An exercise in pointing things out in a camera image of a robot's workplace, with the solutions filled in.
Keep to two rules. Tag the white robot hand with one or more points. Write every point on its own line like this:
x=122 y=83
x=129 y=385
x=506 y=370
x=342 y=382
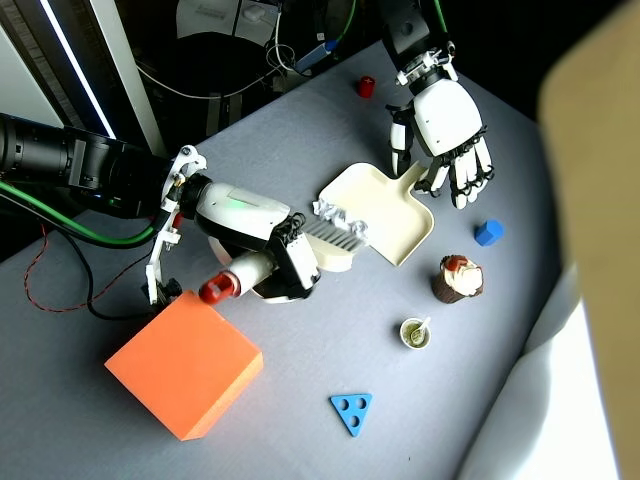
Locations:
x=240 y=215
x=445 y=120

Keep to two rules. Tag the cream plastic dustpan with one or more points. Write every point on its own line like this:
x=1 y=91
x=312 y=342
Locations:
x=390 y=220

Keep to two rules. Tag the small red cylinder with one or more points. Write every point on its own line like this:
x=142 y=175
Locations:
x=366 y=87

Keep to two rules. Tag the small blue block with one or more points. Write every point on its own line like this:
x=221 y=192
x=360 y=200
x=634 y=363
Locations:
x=488 y=233

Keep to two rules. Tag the grey adapter with blue plug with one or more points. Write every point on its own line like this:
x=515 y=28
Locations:
x=315 y=56

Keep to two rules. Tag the grey tablecloth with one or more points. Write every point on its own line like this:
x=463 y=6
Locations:
x=300 y=350

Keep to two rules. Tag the large orange block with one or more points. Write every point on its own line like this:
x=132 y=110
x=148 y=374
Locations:
x=185 y=360

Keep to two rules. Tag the toy cupcake with white cream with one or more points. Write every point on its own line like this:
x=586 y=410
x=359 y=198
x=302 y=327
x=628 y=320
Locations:
x=457 y=282

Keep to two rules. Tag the tan blurred panel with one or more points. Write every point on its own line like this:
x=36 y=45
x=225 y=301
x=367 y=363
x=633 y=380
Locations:
x=600 y=200

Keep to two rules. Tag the small cup with spoon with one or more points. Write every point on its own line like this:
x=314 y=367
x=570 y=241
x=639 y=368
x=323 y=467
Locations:
x=414 y=335

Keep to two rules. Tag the blue triangle with three holes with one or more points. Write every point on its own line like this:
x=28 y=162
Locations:
x=361 y=400

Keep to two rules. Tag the white light strip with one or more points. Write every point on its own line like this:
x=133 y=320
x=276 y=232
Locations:
x=75 y=65

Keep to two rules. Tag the white sheet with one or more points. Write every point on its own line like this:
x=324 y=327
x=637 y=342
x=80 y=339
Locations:
x=550 y=400

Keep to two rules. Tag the white post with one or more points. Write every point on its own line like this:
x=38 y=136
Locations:
x=127 y=65

